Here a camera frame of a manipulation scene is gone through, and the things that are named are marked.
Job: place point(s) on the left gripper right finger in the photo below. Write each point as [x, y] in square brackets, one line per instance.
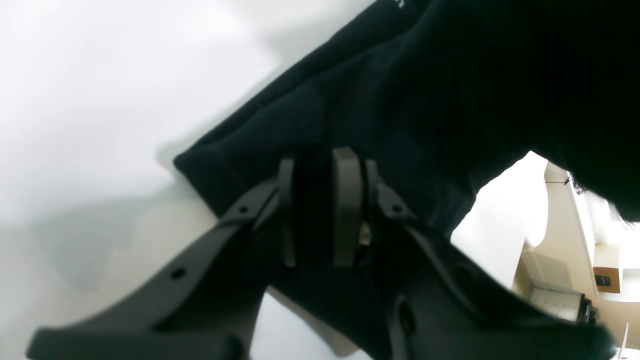
[439, 304]

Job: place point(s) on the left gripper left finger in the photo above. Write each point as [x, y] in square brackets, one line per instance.
[204, 304]

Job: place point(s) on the black graphic T-shirt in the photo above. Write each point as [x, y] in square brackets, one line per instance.
[444, 95]

